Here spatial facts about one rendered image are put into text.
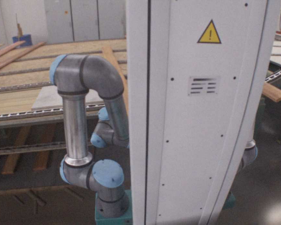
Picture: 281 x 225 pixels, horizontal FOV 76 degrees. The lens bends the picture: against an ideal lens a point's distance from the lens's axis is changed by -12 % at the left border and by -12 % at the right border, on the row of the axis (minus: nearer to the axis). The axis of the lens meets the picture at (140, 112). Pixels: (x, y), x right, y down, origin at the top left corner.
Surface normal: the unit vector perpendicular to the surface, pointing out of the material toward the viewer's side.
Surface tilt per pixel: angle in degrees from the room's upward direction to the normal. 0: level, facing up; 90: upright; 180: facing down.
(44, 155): 0
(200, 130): 90
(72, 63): 45
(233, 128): 90
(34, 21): 88
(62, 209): 0
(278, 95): 22
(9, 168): 0
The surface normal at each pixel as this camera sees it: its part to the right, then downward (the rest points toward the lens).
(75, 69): -0.26, 0.06
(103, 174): 0.12, -0.85
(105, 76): 0.44, 0.19
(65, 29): 0.22, 0.48
